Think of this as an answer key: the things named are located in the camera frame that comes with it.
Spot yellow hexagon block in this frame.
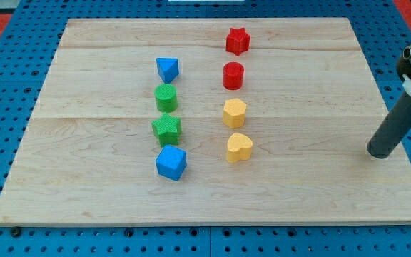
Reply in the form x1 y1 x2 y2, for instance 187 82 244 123
223 98 247 129

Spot blue cube block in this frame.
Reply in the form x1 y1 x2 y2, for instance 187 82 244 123
156 145 187 181

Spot red star block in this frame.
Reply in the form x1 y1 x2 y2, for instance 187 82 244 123
225 27 251 56

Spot green star block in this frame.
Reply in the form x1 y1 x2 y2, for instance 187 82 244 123
151 113 182 147

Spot yellow heart block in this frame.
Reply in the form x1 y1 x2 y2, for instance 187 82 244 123
226 133 253 163

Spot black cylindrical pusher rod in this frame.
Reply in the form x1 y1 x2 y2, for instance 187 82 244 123
367 91 411 159

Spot red cylinder block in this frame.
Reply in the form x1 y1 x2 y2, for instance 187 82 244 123
223 61 245 90

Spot wooden board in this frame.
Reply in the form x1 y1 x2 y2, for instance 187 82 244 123
0 18 411 227

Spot blue triangle block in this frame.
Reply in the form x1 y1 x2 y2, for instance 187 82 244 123
156 57 179 84

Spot green cylinder block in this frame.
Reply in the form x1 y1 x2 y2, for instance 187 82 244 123
154 84 178 113

